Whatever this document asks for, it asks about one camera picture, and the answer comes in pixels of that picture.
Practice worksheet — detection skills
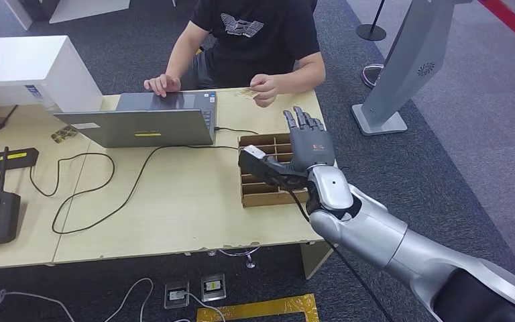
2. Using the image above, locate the floor socket with yellow label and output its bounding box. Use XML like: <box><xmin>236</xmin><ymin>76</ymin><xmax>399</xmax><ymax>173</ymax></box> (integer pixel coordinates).
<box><xmin>201</xmin><ymin>273</ymin><xmax>227</xmax><ymax>303</ymax></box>

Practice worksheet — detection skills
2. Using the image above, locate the person's left hand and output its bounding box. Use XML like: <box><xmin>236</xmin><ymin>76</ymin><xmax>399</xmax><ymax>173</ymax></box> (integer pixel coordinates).
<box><xmin>249</xmin><ymin>73</ymin><xmax>280</xmax><ymax>109</ymax></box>

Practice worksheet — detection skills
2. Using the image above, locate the right wrist camera on black bracket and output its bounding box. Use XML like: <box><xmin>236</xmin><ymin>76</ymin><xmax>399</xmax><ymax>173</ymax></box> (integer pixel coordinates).
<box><xmin>238</xmin><ymin>145</ymin><xmax>312</xmax><ymax>191</ymax></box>

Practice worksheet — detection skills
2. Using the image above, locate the yellow tape frame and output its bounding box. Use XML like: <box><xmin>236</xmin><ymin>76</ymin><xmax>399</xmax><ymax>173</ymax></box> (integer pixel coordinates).
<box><xmin>196</xmin><ymin>293</ymin><xmax>321</xmax><ymax>322</ymax></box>

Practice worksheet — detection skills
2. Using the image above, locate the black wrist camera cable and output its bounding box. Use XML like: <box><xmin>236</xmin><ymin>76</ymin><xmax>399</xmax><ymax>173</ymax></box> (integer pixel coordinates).
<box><xmin>284</xmin><ymin>184</ymin><xmax>395</xmax><ymax>322</ymax></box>

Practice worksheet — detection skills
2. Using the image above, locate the thin grey wire loop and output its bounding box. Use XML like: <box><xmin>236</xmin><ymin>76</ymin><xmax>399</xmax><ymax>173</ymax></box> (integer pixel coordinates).
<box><xmin>207</xmin><ymin>246</ymin><xmax>262</xmax><ymax>270</ymax></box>

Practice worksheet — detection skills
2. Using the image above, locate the white cabinet box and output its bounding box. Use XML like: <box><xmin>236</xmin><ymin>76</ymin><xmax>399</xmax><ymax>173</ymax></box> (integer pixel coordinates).
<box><xmin>0</xmin><ymin>35</ymin><xmax>104</xmax><ymax>113</ymax></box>

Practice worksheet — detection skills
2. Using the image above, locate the grey laptop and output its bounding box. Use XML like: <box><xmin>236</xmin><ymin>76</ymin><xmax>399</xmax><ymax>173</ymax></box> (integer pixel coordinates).
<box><xmin>54</xmin><ymin>91</ymin><xmax>219</xmax><ymax>148</ymax></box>

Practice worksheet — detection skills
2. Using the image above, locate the wooden desk side panel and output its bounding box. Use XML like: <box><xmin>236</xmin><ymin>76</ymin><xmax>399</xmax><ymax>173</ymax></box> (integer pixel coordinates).
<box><xmin>300</xmin><ymin>239</ymin><xmax>335</xmax><ymax>280</ymax></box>

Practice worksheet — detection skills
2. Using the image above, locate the black laptop power cable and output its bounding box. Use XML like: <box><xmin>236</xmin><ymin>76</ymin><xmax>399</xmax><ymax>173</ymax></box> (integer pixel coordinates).
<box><xmin>30</xmin><ymin>126</ymin><xmax>260</xmax><ymax>235</ymax></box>

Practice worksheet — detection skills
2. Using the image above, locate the red strip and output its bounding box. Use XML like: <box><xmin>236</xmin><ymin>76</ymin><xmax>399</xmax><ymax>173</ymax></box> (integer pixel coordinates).
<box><xmin>478</xmin><ymin>0</ymin><xmax>515</xmax><ymax>55</ymax></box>

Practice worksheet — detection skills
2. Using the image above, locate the white furniture panel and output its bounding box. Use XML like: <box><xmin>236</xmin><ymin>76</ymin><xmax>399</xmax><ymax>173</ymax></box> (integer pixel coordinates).
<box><xmin>4</xmin><ymin>0</ymin><xmax>131</xmax><ymax>31</ymax></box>

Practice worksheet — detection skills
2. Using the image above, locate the person's right hand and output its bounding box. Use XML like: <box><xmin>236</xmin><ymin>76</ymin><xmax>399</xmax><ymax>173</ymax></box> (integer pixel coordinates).
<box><xmin>143</xmin><ymin>74</ymin><xmax>182</xmax><ymax>99</ymax></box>

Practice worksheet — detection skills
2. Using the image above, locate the floor socket with white plug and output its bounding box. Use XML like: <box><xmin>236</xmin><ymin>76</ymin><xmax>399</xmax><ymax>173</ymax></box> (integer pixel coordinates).
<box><xmin>164</xmin><ymin>280</ymin><xmax>190</xmax><ymax>310</ymax></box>

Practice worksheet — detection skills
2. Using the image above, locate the black stanchion post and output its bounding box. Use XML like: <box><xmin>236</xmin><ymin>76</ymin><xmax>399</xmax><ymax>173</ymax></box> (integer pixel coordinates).
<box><xmin>356</xmin><ymin>0</ymin><xmax>388</xmax><ymax>42</ymax></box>

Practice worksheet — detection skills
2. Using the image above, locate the cardboard slot organizer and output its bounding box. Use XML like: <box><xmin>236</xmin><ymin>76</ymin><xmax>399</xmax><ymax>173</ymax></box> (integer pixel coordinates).
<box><xmin>238</xmin><ymin>133</ymin><xmax>310</xmax><ymax>209</ymax></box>

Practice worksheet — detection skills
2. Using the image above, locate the white cable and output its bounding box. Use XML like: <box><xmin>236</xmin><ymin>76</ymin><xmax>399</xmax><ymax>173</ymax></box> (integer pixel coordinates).
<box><xmin>173</xmin><ymin>290</ymin><xmax>227</xmax><ymax>322</ymax></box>
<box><xmin>104</xmin><ymin>277</ymin><xmax>155</xmax><ymax>322</ymax></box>
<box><xmin>0</xmin><ymin>288</ymin><xmax>77</xmax><ymax>322</ymax></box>

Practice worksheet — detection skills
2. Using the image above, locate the person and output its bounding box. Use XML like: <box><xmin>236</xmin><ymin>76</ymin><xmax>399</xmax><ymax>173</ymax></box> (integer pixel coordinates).
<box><xmin>143</xmin><ymin>0</ymin><xmax>327</xmax><ymax>109</ymax></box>

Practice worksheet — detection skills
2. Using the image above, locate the black power adapter yellow label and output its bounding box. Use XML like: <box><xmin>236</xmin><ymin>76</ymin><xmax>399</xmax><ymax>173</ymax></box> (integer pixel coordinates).
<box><xmin>0</xmin><ymin>147</ymin><xmax>40</xmax><ymax>172</ymax></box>

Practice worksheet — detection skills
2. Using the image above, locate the silver kiosk stand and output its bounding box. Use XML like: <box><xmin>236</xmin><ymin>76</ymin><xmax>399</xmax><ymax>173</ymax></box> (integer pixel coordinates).
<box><xmin>351</xmin><ymin>0</ymin><xmax>474</xmax><ymax>136</ymax></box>

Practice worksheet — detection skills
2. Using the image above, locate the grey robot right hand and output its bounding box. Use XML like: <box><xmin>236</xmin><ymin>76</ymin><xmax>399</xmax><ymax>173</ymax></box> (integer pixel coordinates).
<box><xmin>282</xmin><ymin>106</ymin><xmax>337</xmax><ymax>174</ymax></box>

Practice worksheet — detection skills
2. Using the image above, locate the chrome stanchion base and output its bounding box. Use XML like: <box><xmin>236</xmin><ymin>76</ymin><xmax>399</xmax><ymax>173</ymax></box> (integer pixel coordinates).
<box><xmin>361</xmin><ymin>63</ymin><xmax>385</xmax><ymax>89</ymax></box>

